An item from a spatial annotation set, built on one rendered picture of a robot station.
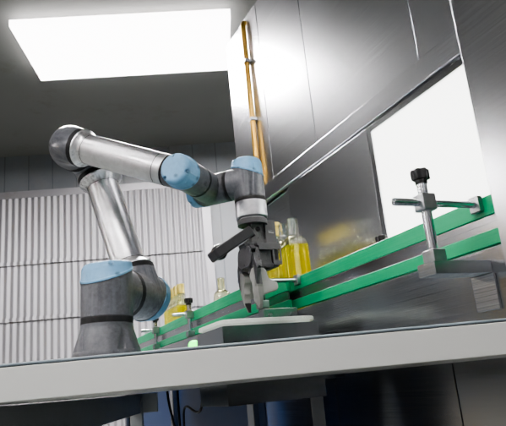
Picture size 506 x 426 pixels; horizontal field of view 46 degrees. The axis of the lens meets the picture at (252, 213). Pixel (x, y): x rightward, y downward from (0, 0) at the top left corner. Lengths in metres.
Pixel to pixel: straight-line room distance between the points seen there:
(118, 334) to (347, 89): 0.93
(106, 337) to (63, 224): 3.88
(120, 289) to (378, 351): 0.86
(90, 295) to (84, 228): 3.77
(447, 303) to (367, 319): 0.24
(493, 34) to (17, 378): 0.64
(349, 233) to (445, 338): 1.04
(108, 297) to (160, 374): 0.78
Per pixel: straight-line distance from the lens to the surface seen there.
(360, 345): 0.60
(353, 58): 1.75
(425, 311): 1.11
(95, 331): 1.35
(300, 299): 1.54
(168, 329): 2.36
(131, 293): 1.39
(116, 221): 1.57
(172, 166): 1.33
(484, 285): 1.00
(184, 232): 5.01
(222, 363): 0.58
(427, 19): 1.52
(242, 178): 1.41
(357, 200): 1.61
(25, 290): 5.15
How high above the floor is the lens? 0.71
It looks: 16 degrees up
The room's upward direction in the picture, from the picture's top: 5 degrees counter-clockwise
